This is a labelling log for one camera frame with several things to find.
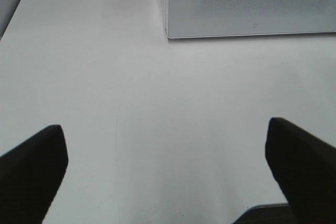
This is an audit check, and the white microwave oven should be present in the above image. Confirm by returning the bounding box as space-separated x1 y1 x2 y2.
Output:
159 0 336 40

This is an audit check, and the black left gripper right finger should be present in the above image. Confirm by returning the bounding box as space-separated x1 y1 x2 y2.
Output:
265 118 335 223

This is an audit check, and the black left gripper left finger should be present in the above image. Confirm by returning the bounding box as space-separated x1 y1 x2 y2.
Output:
1 125 69 223

